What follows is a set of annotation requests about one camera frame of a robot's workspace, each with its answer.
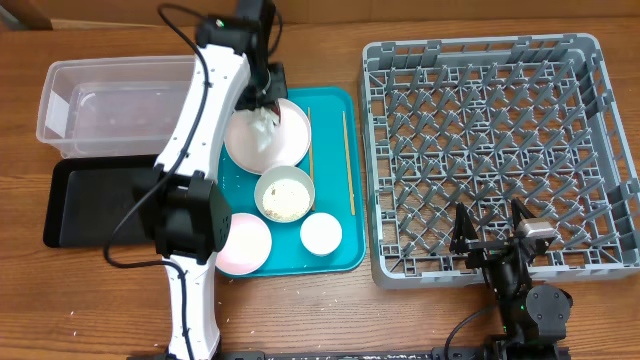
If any white bowl with rice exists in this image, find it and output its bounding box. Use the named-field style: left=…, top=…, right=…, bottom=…
left=254, top=166, right=315, bottom=223

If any clear plastic waste bin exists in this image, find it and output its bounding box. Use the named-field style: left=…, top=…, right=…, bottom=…
left=36, top=55, right=194, bottom=158

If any wooden chopstick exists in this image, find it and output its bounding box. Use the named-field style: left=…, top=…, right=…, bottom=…
left=342, top=111, right=356, bottom=216
left=307, top=107, right=316, bottom=211

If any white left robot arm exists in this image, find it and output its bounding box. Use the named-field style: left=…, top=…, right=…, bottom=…
left=112, top=0, right=288, bottom=359

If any left wooden chopstick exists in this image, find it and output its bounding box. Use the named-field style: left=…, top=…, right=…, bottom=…
left=307, top=107, right=316, bottom=211

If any large white plate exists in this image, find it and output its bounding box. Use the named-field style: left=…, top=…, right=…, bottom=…
left=225, top=99, right=310, bottom=175

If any grey dishwasher rack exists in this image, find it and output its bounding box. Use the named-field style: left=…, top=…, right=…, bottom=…
left=360, top=33, right=639, bottom=289

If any teal serving tray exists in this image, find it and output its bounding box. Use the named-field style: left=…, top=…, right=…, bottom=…
left=219, top=87, right=367, bottom=278

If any white napkin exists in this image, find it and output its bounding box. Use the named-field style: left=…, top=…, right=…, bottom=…
left=241, top=103, right=281, bottom=152

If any small white cup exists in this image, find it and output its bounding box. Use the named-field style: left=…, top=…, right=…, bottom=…
left=300, top=213, right=342, bottom=256

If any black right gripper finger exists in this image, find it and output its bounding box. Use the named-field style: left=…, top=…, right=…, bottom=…
left=511, top=198, right=535, bottom=234
left=449, top=203, right=475, bottom=253

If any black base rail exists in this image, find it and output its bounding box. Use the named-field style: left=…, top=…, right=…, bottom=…
left=214, top=347, right=571, bottom=360

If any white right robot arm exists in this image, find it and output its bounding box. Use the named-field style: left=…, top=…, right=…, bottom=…
left=440, top=199, right=573, bottom=359

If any black food waste tray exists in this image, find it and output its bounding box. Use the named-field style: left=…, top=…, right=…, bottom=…
left=43, top=155, right=156, bottom=248

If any right wooden chopstick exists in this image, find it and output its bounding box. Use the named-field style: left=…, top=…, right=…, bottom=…
left=342, top=111, right=356, bottom=216

